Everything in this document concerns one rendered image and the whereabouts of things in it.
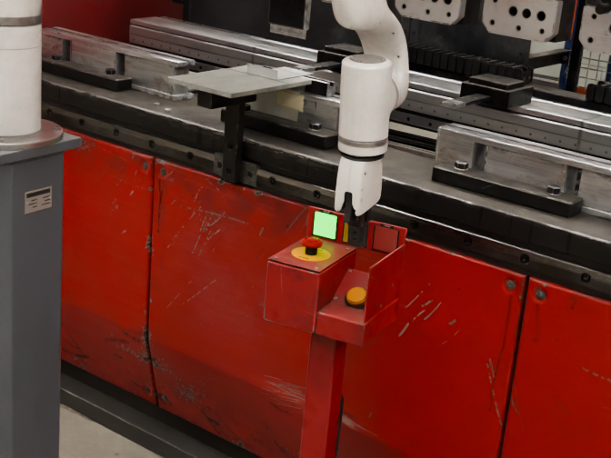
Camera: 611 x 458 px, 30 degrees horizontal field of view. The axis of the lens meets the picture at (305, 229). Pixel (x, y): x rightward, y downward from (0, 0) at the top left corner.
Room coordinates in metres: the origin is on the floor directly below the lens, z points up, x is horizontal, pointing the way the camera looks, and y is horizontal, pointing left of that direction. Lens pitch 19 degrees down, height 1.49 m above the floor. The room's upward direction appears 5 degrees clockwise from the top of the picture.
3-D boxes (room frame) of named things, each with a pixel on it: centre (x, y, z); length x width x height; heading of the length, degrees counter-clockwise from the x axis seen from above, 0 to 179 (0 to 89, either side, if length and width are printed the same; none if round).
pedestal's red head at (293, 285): (1.94, -0.06, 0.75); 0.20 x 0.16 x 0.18; 65
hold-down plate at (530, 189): (2.11, -0.37, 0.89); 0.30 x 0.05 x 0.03; 53
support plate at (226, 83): (2.40, 0.16, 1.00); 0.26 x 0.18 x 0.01; 143
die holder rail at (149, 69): (2.84, 0.52, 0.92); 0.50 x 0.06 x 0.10; 53
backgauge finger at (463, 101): (2.41, -0.35, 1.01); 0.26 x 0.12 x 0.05; 143
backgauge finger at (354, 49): (2.64, -0.03, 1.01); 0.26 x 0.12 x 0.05; 143
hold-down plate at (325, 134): (2.45, 0.08, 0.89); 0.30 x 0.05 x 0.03; 53
